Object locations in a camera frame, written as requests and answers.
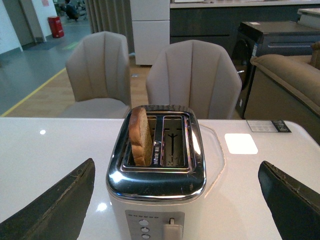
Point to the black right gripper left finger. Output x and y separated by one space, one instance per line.
57 214

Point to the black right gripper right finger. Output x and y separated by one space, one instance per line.
295 208

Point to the brown bread slice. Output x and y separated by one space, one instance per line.
140 137

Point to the black white table label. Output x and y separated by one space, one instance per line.
268 126

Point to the white chrome two-slot toaster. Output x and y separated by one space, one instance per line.
164 199

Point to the beige sofa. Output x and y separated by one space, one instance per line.
287 88

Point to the beige chair left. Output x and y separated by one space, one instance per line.
99 73

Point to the beige chair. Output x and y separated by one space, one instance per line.
196 74
99 73

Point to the beige chair right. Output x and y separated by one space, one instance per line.
196 74

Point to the black washing machine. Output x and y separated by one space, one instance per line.
255 39

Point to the red bin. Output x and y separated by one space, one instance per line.
55 26

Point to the dark kitchen counter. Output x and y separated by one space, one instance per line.
217 21

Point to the crouching person in background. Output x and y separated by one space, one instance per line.
71 11

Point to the grey curtain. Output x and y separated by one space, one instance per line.
112 16

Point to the white cabinet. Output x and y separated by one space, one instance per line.
151 29

